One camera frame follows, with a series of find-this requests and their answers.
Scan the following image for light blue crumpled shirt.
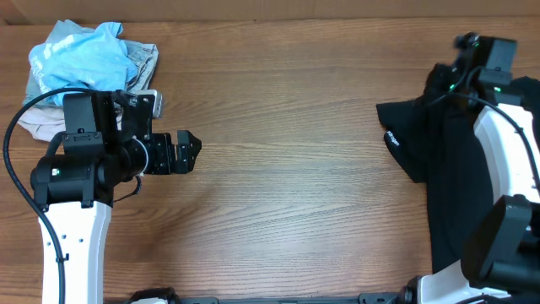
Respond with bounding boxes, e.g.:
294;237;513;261
28;20;139;107

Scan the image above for folded denim jeans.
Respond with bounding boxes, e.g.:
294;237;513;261
22;19;159;109

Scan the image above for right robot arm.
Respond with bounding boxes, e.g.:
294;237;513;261
385;32;539;303

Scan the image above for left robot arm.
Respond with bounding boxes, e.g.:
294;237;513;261
30;90;202;303

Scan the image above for black t-shirt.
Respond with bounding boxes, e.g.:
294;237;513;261
375;62;540;274

